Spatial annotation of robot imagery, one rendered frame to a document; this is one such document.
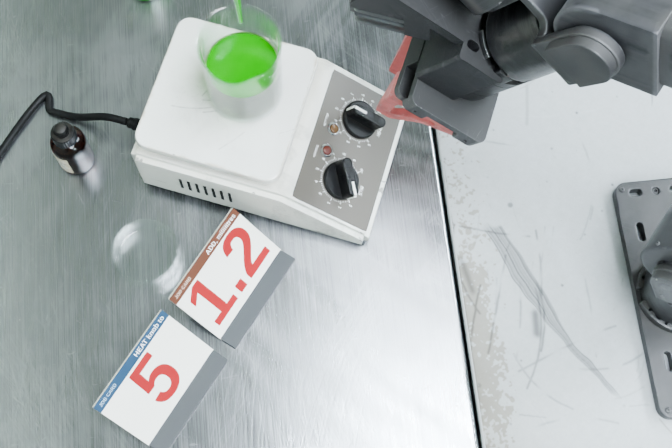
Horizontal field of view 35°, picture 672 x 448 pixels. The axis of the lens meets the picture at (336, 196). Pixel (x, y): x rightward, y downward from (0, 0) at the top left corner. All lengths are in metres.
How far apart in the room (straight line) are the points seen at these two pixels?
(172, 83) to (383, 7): 0.24
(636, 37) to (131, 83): 0.51
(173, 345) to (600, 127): 0.41
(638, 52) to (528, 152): 0.36
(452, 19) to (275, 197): 0.24
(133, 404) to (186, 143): 0.21
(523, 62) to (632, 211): 0.29
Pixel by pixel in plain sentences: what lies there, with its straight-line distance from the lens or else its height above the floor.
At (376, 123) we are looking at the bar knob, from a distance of 0.88.
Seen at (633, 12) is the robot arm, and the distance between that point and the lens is 0.60.
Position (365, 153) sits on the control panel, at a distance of 0.89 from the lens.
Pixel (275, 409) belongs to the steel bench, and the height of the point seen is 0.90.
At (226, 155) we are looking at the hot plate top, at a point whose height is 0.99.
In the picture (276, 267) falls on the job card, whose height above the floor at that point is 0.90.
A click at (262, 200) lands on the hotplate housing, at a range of 0.86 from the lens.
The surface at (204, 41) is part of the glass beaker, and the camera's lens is 0.81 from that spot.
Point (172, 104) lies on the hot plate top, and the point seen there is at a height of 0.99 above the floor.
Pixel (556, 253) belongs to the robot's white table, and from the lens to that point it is 0.92.
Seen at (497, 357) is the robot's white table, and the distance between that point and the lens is 0.89.
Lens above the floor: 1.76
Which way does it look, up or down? 70 degrees down
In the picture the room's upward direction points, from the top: 3 degrees clockwise
